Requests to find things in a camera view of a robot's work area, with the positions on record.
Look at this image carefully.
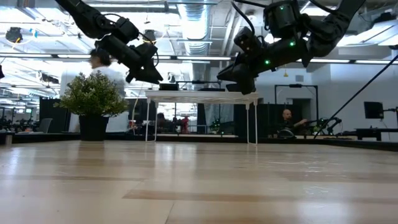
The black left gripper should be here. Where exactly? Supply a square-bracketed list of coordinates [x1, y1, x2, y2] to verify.
[96, 35, 164, 84]

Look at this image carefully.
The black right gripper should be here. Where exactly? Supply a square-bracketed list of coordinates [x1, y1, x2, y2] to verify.
[216, 37, 307, 95]

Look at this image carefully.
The black wavy square mini plate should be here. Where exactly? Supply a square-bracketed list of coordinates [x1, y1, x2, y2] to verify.
[225, 82, 243, 93]

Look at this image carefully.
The white lattice shelf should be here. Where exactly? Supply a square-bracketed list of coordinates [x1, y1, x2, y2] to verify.
[145, 89, 262, 146]

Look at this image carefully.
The black ceiling device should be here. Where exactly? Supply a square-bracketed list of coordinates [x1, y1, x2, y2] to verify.
[143, 29, 158, 44]
[5, 26, 24, 44]

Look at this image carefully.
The person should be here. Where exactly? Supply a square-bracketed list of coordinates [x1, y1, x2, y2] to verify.
[155, 112, 170, 133]
[279, 108, 309, 134]
[88, 48, 130, 133]

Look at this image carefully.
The black partition panel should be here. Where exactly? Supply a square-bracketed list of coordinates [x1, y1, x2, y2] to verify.
[39, 98, 72, 133]
[233, 102, 276, 138]

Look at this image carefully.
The green potted plant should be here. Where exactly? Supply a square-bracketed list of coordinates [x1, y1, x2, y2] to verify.
[54, 70, 130, 141]

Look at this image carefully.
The grey chair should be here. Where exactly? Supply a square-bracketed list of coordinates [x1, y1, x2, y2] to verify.
[36, 117, 53, 134]

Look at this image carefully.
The black monitor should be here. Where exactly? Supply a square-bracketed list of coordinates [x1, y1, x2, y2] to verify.
[363, 101, 385, 120]

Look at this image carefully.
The black table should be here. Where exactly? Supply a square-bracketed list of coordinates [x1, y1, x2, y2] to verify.
[356, 128, 398, 141]

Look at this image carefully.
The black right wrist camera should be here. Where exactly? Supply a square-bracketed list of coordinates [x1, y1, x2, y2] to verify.
[233, 26, 262, 54]

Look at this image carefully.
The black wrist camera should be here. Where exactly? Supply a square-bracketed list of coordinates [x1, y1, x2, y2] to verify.
[233, 26, 262, 54]
[116, 17, 140, 43]

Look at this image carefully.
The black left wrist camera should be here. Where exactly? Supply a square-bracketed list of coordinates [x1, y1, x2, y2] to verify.
[116, 17, 140, 43]

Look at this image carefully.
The black station frame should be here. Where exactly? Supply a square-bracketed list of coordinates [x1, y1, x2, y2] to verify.
[274, 83, 319, 131]

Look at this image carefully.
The silver ventilation duct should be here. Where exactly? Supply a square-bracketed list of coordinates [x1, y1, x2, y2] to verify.
[177, 0, 213, 82]

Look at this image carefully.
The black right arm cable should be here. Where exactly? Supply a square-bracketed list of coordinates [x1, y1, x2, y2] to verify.
[313, 55, 398, 140]

